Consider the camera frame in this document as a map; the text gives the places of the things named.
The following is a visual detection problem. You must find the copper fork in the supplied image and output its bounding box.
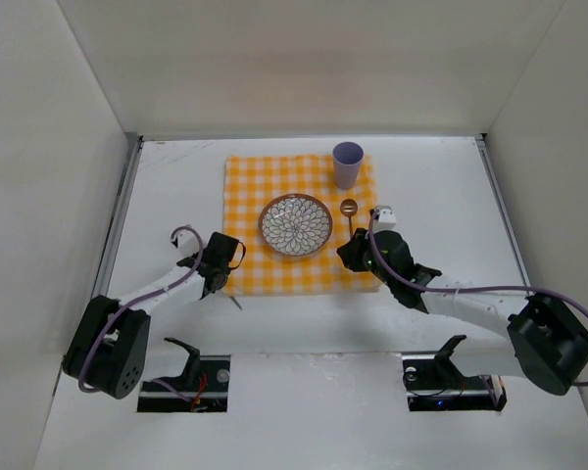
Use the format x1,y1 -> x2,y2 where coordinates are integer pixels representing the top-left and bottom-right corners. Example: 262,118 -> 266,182
229,296 -> 243,311

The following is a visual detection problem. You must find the copper spoon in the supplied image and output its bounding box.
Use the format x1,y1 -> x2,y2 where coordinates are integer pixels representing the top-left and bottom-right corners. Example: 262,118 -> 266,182
339,199 -> 359,238

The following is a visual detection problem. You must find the yellow white checkered cloth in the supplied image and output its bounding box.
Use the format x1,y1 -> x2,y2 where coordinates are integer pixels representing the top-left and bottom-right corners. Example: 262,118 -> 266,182
223,154 -> 379,297

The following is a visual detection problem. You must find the floral patterned ceramic plate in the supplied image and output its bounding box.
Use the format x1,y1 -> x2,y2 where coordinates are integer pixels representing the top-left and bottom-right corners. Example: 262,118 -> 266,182
258,193 -> 333,258

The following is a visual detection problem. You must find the lilac plastic cup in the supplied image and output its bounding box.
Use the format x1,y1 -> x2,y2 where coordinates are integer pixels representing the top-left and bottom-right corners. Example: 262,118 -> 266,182
332,142 -> 365,190

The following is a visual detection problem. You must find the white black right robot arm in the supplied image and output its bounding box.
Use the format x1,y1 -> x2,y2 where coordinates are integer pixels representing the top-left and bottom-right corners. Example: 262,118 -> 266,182
337,228 -> 588,396

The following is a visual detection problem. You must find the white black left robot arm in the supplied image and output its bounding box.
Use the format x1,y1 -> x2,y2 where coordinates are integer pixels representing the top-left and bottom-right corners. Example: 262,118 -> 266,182
62,225 -> 246,400

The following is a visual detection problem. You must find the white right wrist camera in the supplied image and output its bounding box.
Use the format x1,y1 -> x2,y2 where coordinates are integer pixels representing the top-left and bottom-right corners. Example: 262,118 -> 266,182
370,205 -> 397,233

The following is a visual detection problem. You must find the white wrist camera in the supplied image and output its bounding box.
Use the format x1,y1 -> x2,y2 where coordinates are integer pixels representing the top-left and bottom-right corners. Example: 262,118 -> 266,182
370,205 -> 397,233
170,225 -> 202,259

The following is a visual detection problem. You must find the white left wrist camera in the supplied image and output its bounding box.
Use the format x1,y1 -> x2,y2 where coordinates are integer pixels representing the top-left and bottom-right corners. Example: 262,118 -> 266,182
170,225 -> 202,259

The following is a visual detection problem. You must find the right aluminium table rail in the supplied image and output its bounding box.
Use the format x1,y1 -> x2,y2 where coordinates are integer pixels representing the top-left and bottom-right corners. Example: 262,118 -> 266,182
474,134 -> 530,286

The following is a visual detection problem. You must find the aluminium table rail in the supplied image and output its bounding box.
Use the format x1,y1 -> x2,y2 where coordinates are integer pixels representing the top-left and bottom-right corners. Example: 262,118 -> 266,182
474,134 -> 530,286
75,134 -> 144,353

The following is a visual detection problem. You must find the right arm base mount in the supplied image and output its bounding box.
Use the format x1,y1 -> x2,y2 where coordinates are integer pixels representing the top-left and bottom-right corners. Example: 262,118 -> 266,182
402,335 -> 508,412

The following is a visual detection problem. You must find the left aluminium table rail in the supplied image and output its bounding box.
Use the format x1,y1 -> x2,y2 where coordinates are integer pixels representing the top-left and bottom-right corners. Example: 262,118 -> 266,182
75,134 -> 144,353

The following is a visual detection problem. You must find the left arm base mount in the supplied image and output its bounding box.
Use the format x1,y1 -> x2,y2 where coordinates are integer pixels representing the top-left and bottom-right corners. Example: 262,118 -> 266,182
136,337 -> 231,413

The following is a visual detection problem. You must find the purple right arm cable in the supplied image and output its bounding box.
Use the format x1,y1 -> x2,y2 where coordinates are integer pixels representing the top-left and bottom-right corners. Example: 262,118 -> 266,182
368,210 -> 588,388

